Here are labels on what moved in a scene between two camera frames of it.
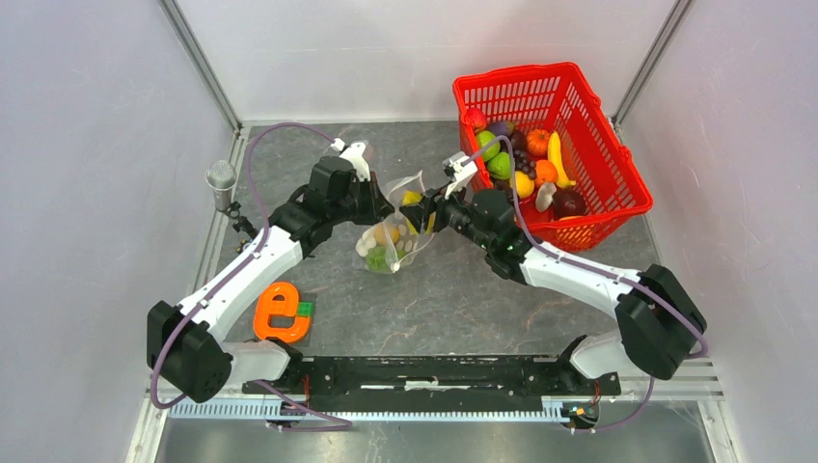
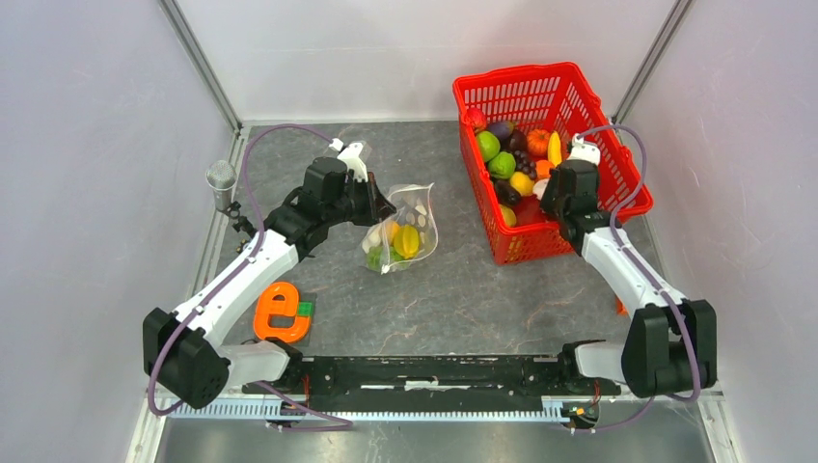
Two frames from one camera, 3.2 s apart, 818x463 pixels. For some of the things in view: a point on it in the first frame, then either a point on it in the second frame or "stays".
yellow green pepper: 415,198 -> 406,240
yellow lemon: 524,185 stays
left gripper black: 378,206 stays
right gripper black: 419,214 -> 545,202
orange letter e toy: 265,307 stays
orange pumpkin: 537,141 stays
